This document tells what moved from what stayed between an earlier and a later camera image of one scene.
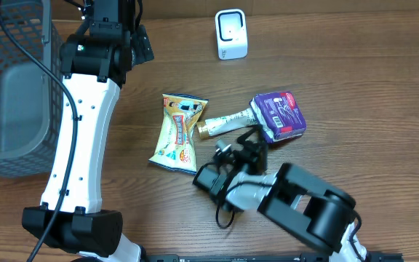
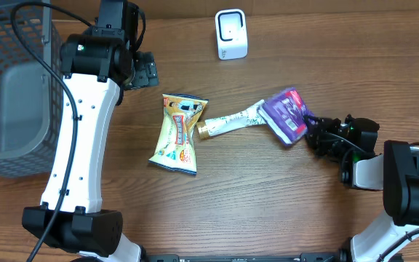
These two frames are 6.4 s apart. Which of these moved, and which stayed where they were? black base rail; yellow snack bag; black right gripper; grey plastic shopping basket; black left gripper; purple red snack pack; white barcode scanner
Moved: purple red snack pack; black left gripper; black right gripper
Stayed: yellow snack bag; black base rail; grey plastic shopping basket; white barcode scanner
